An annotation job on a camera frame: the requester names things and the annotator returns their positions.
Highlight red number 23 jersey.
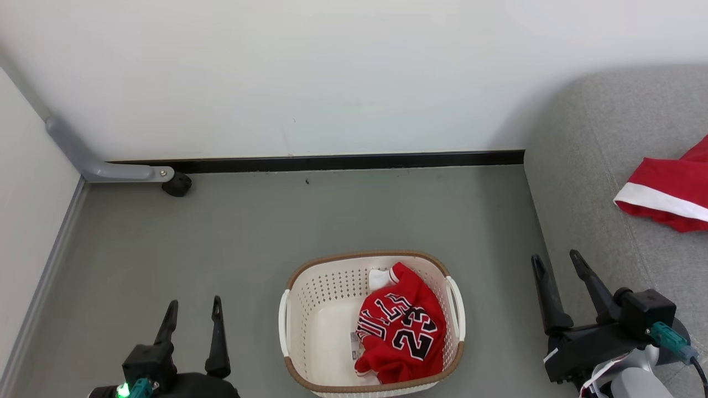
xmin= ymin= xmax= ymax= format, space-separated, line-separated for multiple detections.
xmin=354 ymin=262 xmax=447 ymax=385

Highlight grey fabric sofa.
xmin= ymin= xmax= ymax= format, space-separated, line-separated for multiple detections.
xmin=523 ymin=65 xmax=708 ymax=398

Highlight grey metal frame leg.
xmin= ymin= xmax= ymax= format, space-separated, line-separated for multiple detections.
xmin=45 ymin=115 xmax=175 ymax=184

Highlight red shorts with white stripe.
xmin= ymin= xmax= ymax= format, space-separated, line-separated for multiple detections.
xmin=613 ymin=134 xmax=708 ymax=233

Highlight green plug arm cable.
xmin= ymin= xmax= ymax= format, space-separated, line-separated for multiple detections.
xmin=649 ymin=322 xmax=708 ymax=389
xmin=115 ymin=378 xmax=154 ymax=398

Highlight white perforated laundry basket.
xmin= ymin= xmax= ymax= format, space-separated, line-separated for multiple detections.
xmin=278 ymin=250 xmax=466 ymax=398

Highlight green plug left arm cable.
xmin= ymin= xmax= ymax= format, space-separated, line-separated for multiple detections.
xmin=115 ymin=378 xmax=154 ymax=398

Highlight grey partition base strip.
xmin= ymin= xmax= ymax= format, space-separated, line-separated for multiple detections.
xmin=0 ymin=177 xmax=88 ymax=382

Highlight green plug right arm cable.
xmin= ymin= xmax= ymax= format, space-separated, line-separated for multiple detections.
xmin=649 ymin=322 xmax=708 ymax=389

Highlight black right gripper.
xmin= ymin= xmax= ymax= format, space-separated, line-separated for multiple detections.
xmin=530 ymin=250 xmax=678 ymax=386

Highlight black caster wheel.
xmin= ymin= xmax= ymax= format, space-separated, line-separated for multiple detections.
xmin=162 ymin=171 xmax=192 ymax=198

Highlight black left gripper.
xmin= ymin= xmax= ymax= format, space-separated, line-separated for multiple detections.
xmin=88 ymin=296 xmax=241 ymax=398

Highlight black wall baseboard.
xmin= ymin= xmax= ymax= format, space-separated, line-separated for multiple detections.
xmin=108 ymin=150 xmax=525 ymax=175

